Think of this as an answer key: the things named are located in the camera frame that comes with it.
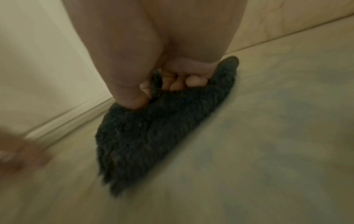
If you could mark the person's left hand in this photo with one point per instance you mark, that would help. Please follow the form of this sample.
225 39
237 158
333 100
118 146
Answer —
19 153

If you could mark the person's right hand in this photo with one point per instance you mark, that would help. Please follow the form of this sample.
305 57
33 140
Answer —
155 37

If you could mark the black cloth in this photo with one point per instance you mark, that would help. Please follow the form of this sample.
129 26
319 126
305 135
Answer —
149 135

